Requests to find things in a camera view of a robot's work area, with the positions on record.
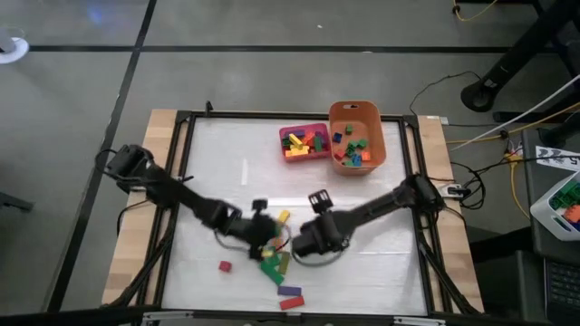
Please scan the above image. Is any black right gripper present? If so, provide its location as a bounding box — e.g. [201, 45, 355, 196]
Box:
[292, 211, 351, 259]

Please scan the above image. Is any white glossy table sheet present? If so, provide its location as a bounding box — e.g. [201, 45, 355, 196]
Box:
[160, 116, 430, 317]

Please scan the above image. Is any pink plastic tray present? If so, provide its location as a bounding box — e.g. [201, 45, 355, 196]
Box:
[277, 122, 332, 163]

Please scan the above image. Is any orange plastic bin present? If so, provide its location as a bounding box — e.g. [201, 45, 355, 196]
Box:
[327, 100, 388, 177]

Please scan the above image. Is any black stand with pole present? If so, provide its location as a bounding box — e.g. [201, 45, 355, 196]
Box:
[459, 0, 580, 113]

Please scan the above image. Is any white storage bin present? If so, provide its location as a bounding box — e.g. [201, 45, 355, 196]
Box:
[528, 170, 580, 242]

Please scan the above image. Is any dark grey side desk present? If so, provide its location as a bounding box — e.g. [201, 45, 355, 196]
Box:
[520, 128, 580, 326]

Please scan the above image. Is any dark furniture leg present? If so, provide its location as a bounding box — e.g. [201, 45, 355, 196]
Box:
[0, 192, 35, 213]

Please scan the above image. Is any green studded block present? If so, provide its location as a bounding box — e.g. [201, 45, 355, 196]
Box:
[547, 180, 580, 209]

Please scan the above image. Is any white printed paper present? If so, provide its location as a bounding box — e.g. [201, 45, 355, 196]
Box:
[534, 144, 580, 172]

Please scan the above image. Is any black keyboard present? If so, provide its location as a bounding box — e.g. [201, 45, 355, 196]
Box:
[543, 257, 580, 323]

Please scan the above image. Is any black stand foot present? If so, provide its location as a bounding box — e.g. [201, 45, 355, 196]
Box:
[536, 110, 580, 149]

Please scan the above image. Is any white round floor object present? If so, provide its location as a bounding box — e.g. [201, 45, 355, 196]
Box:
[0, 26, 31, 65]

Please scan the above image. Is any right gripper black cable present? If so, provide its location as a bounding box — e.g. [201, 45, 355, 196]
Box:
[289, 235, 353, 269]

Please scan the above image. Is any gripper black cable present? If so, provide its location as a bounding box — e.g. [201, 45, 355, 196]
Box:
[212, 221, 295, 254]
[289, 235, 353, 269]

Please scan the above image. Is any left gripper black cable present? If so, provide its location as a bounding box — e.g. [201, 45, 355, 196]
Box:
[212, 221, 295, 254]

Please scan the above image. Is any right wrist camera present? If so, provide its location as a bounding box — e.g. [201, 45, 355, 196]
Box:
[307, 188, 335, 215]

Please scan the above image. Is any silver bracket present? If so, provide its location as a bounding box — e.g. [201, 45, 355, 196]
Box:
[392, 315, 448, 326]
[140, 310, 195, 326]

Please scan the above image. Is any black arm base cable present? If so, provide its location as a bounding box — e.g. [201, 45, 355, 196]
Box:
[116, 197, 153, 237]

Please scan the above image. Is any black table frame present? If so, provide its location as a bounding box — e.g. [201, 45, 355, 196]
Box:
[101, 100, 484, 318]

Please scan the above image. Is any thin black floor cable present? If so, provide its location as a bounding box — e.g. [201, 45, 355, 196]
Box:
[410, 71, 481, 117]

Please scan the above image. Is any black cable bundle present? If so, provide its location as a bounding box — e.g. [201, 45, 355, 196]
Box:
[450, 153, 580, 212]

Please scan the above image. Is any yellow floor cable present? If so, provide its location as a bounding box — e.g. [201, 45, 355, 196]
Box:
[451, 0, 499, 23]
[446, 101, 580, 219]

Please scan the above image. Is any white floor cable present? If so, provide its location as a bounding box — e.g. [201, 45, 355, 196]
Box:
[450, 72, 580, 153]

